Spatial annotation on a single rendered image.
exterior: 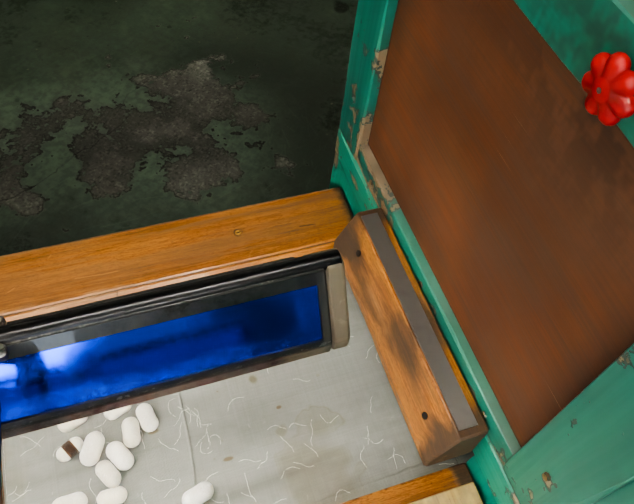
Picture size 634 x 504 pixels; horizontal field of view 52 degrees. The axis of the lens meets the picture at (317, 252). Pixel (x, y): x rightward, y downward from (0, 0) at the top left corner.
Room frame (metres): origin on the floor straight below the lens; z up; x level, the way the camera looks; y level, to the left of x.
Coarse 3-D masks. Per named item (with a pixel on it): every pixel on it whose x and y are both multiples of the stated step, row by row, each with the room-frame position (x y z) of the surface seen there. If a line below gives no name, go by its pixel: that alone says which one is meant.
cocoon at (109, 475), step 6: (102, 462) 0.19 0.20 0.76; (108, 462) 0.19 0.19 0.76; (96, 468) 0.18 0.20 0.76; (102, 468) 0.18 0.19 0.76; (108, 468) 0.19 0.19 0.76; (114, 468) 0.19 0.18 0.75; (96, 474) 0.18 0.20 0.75; (102, 474) 0.18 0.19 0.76; (108, 474) 0.18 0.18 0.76; (114, 474) 0.18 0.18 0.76; (120, 474) 0.18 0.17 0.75; (102, 480) 0.17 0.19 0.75; (108, 480) 0.17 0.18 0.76; (114, 480) 0.17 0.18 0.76; (120, 480) 0.18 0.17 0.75; (108, 486) 0.17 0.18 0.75; (114, 486) 0.17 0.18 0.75
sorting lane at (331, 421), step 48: (240, 384) 0.31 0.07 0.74; (288, 384) 0.32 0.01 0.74; (336, 384) 0.33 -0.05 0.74; (384, 384) 0.34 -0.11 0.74; (48, 432) 0.22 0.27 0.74; (144, 432) 0.24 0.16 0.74; (192, 432) 0.24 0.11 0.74; (240, 432) 0.25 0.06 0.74; (288, 432) 0.26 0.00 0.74; (336, 432) 0.27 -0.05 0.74; (384, 432) 0.28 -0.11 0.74; (48, 480) 0.17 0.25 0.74; (96, 480) 0.18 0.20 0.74; (144, 480) 0.18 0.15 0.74; (192, 480) 0.19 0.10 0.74; (240, 480) 0.20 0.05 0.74; (288, 480) 0.21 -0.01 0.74; (336, 480) 0.21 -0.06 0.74; (384, 480) 0.22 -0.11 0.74
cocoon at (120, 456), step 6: (108, 444) 0.21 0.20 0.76; (114, 444) 0.21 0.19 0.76; (120, 444) 0.21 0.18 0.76; (108, 450) 0.20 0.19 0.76; (114, 450) 0.21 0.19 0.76; (120, 450) 0.21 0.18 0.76; (126, 450) 0.21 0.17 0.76; (108, 456) 0.20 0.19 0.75; (114, 456) 0.20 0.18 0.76; (120, 456) 0.20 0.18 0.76; (126, 456) 0.20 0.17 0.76; (132, 456) 0.20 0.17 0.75; (114, 462) 0.19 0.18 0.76; (120, 462) 0.19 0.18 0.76; (126, 462) 0.19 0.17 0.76; (132, 462) 0.20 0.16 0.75; (120, 468) 0.19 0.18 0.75; (126, 468) 0.19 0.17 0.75
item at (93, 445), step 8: (96, 432) 0.22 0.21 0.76; (88, 440) 0.21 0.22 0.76; (96, 440) 0.21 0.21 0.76; (104, 440) 0.22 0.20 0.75; (88, 448) 0.20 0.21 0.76; (96, 448) 0.20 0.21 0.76; (80, 456) 0.19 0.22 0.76; (88, 456) 0.19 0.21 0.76; (96, 456) 0.20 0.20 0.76; (88, 464) 0.19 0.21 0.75
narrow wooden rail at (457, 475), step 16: (464, 464) 0.25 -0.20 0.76; (416, 480) 0.22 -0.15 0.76; (432, 480) 0.22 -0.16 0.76; (448, 480) 0.23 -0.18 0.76; (464, 480) 0.23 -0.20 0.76; (368, 496) 0.20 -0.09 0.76; (384, 496) 0.20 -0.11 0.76; (400, 496) 0.20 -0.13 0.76; (416, 496) 0.20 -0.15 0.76; (480, 496) 0.21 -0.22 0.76
